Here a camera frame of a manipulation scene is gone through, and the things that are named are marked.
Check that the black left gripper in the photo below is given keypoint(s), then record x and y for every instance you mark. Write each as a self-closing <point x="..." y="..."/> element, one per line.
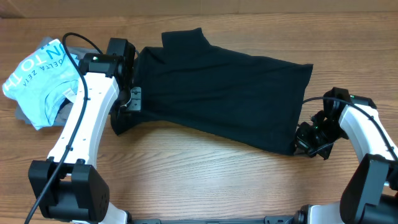
<point x="135" y="104"/>

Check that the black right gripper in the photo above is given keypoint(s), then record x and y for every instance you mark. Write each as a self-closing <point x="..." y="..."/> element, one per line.
<point x="301" y="141"/>

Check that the black t-shirt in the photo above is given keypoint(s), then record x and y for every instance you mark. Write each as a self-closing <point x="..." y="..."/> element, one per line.
<point x="254" y="100"/>

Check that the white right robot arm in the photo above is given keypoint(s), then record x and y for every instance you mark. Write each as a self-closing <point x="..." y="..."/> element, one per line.
<point x="356" y="119"/>

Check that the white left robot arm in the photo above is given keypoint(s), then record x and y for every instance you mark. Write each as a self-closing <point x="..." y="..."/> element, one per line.
<point x="67" y="185"/>

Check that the grey folded garment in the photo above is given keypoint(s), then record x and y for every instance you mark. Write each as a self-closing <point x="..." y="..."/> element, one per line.
<point x="62" y="115"/>

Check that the light blue printed t-shirt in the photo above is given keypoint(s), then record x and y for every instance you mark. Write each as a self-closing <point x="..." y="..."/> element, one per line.
<point x="37" y="81"/>

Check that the brown cardboard backboard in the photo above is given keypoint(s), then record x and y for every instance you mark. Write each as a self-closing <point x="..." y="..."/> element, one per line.
<point x="109" y="8"/>

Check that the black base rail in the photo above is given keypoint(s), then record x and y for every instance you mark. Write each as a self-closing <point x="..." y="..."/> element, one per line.
<point x="284" y="219"/>

